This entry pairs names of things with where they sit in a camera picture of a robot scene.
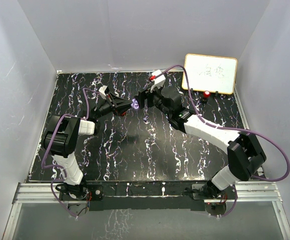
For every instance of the aluminium front rail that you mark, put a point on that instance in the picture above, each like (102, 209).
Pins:
(255, 191)

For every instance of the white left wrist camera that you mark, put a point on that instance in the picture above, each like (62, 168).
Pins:
(104, 91)

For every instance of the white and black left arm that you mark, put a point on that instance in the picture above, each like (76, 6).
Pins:
(61, 136)

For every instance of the purple charging case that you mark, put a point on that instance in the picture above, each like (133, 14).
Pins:
(135, 104)

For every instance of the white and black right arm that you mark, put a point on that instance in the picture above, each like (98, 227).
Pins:
(244, 152)

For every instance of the red emergency button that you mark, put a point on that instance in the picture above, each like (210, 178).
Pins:
(206, 96)

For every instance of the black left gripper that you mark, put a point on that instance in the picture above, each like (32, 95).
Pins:
(120, 105)

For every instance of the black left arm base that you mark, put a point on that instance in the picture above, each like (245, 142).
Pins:
(77, 195)

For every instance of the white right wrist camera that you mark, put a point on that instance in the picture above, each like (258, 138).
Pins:
(158, 80)

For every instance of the white board yellow frame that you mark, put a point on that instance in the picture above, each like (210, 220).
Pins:
(210, 73)

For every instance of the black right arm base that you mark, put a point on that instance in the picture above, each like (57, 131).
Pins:
(204, 192)

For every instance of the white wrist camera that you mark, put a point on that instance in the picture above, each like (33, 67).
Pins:
(104, 91)
(158, 80)

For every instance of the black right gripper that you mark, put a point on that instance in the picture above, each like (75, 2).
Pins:
(147, 94)

